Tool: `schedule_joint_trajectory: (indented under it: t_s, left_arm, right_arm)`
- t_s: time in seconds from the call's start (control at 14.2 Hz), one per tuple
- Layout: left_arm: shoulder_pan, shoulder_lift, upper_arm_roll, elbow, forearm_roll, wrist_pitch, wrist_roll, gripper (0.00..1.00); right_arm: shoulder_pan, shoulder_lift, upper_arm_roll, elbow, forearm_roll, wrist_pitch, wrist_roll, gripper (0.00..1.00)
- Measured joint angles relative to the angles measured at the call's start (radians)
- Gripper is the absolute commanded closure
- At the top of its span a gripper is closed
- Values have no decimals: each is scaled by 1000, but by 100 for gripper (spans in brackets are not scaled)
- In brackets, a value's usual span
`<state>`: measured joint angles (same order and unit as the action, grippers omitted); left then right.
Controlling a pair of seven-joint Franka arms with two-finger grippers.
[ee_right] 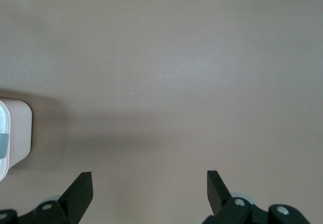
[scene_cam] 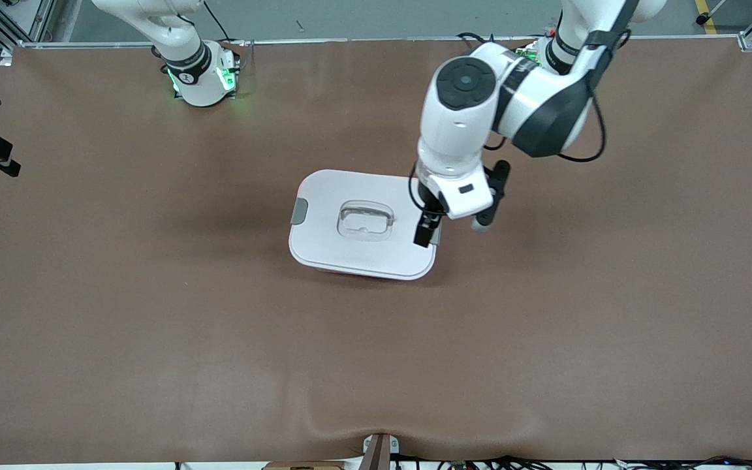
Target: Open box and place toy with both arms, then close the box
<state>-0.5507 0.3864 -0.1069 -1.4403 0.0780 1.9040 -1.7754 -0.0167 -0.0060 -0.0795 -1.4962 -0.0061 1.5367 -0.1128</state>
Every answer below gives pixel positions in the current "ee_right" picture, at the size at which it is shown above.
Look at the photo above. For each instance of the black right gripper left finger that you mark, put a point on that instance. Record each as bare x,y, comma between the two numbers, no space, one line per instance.
73,201

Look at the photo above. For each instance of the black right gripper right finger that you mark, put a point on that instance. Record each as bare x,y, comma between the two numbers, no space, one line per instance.
222,206

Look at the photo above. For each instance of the white box lid grey latches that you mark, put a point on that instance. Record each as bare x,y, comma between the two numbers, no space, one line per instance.
3,123

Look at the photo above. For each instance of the pink translucent box base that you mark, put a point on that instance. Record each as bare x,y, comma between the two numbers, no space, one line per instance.
21,133

